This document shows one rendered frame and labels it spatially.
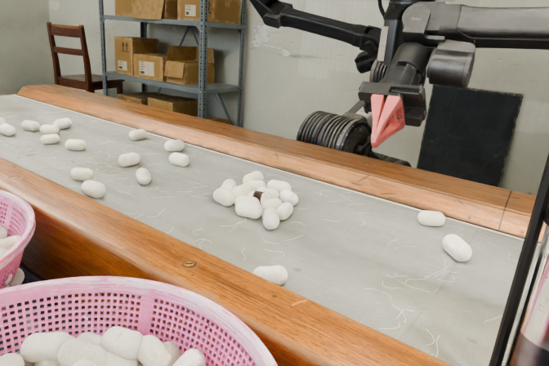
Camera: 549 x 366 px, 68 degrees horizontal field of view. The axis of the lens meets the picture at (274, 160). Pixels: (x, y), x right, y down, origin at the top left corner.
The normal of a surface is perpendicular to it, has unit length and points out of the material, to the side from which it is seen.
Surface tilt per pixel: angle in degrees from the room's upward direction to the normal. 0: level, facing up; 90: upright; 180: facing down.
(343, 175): 45
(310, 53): 90
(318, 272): 0
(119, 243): 0
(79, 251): 90
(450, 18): 59
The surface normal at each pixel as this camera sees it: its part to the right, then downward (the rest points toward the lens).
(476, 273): 0.07, -0.95
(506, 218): -0.35, -0.53
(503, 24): -0.40, -0.29
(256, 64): -0.57, 0.19
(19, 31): 0.82, 0.22
